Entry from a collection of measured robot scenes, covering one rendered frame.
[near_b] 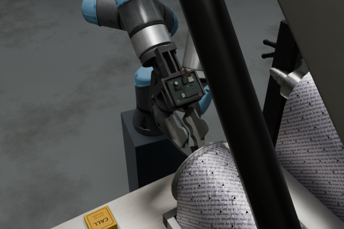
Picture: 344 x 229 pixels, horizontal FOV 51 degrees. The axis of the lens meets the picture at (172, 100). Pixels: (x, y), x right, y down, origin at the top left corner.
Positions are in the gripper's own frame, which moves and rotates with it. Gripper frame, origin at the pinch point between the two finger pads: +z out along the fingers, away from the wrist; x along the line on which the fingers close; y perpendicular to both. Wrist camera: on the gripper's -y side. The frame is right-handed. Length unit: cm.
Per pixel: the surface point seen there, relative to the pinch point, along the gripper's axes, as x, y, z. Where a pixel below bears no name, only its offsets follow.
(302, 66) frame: 32.1, 1.7, -7.8
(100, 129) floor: 25, -197, -37
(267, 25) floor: 250, -241, -91
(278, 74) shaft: 24.0, 2.8, -7.9
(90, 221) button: -18.3, -39.3, 7.1
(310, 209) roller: 12.0, 9.6, 17.0
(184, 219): -6.3, -1.6, 10.7
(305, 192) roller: 14.3, 7.2, 14.8
